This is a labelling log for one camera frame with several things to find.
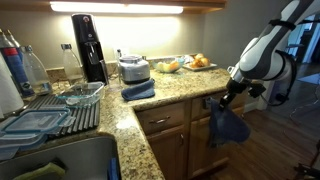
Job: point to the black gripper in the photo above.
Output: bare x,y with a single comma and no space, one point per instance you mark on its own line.
238,87

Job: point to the blue tea towel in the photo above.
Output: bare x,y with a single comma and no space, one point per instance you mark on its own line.
228,128

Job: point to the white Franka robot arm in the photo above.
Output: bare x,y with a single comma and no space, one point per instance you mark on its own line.
263,60

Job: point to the black towel hook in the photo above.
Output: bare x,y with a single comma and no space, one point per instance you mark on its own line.
205,102

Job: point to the folded blue towel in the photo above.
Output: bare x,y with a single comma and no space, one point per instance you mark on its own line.
138,90

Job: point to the wide wooden drawer front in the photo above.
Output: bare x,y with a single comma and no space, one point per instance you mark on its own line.
196,113

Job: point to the white rectangular plate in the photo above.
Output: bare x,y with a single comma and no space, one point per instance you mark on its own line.
208,67

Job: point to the brown bread roll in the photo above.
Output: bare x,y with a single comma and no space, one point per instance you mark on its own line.
199,56
205,61
195,64

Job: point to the black shoe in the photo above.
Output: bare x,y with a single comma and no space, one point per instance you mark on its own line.
282,98

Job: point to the narrow wooden drawer front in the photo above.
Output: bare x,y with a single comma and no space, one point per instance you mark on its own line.
173,111

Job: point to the wide wooden cabinet door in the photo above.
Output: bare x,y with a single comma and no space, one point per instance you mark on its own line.
200,156

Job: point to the orange fruit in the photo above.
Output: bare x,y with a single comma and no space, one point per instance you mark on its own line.
174,65

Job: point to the yellow fruit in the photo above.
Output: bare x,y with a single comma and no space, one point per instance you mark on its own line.
161,66

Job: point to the glass fruit bowl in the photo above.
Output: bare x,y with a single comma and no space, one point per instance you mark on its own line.
158,70

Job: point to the narrow wooden cabinet door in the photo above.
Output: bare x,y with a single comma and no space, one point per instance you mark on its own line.
166,153

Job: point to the light blue rug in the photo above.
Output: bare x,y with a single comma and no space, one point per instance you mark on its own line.
310,79

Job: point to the silver food processor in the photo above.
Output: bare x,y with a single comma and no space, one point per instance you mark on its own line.
134,70

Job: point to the black tripod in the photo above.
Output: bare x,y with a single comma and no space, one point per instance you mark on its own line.
305,170

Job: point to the blue dish cloth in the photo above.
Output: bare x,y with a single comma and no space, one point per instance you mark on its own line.
113,170

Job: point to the grey ribbed drying mat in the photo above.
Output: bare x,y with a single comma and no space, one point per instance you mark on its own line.
85,116

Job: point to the glass baking dish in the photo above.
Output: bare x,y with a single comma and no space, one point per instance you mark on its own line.
83,95

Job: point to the under-cabinet light strip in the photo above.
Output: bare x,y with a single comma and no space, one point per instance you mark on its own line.
116,7

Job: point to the black soda maker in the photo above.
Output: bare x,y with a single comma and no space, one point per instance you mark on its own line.
88,50

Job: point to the clear plastic bottle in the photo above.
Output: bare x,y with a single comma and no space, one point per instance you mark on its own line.
71,66
35,73

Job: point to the stainless steel sink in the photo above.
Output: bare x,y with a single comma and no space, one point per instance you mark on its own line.
73,156

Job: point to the plastic container blue lid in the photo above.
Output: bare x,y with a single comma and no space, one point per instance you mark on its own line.
36,120
16,141

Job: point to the yellow green sponge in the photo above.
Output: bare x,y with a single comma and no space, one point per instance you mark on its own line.
43,171

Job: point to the bottle with blue label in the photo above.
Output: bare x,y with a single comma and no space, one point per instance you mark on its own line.
16,71

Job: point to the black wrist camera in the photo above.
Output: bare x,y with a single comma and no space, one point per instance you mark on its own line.
256,90

